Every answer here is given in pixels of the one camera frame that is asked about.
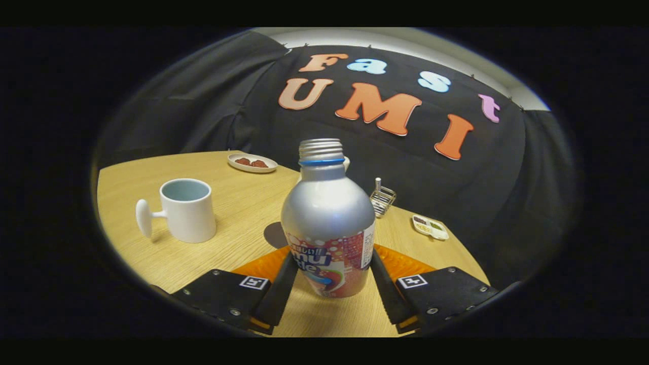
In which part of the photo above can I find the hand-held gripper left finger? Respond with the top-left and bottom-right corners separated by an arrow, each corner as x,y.
169,246 -> 300,335

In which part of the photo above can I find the black backdrop cloth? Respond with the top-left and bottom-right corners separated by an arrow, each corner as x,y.
96,30 -> 579,289

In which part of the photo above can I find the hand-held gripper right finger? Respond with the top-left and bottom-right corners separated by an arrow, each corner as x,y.
369,244 -> 500,335

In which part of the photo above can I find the white oval plate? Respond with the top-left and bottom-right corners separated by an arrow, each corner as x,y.
227,153 -> 278,174

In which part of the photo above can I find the wire basket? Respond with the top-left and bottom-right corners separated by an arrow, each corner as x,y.
369,186 -> 397,217

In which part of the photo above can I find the wooden table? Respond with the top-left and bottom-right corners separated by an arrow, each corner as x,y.
96,151 -> 491,338

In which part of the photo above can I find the dark round coaster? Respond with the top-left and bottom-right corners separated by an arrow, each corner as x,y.
264,222 -> 289,250

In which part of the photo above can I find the silver juice bottle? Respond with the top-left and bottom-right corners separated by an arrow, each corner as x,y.
280,138 -> 376,299

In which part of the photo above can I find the small white condiment dish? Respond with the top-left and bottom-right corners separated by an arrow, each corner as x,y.
412,214 -> 450,241

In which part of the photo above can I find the white cup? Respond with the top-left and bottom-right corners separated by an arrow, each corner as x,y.
135,178 -> 217,244

